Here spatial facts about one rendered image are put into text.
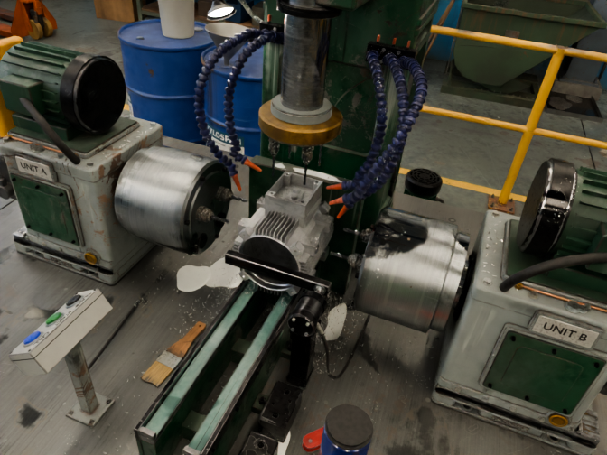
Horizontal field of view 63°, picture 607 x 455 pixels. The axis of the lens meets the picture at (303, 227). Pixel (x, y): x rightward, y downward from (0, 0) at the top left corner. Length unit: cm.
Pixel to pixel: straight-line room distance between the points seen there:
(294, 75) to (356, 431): 66
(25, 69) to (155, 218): 45
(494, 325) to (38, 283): 114
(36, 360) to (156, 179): 48
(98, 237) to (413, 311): 80
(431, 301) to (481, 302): 10
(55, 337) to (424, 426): 76
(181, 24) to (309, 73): 219
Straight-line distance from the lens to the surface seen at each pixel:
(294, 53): 100
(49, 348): 97
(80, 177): 127
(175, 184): 118
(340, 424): 65
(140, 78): 311
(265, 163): 126
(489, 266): 103
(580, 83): 603
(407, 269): 103
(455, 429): 121
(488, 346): 108
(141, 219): 124
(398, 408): 120
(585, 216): 96
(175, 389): 105
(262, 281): 121
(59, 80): 129
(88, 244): 141
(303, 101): 102
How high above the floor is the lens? 177
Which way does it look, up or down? 37 degrees down
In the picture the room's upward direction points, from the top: 6 degrees clockwise
